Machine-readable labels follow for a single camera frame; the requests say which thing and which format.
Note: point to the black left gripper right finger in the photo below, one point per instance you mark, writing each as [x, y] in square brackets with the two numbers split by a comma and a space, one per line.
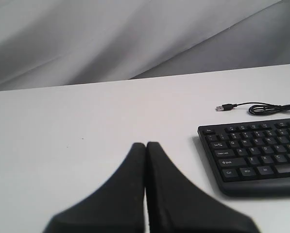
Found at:
[176, 205]

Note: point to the grey backdrop cloth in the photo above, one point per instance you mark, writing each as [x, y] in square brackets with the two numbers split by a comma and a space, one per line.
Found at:
[47, 43]

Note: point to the black acer keyboard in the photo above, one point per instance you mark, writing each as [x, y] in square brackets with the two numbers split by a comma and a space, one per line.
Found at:
[249, 159]

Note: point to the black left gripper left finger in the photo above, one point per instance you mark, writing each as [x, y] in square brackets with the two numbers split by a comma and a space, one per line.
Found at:
[116, 207]

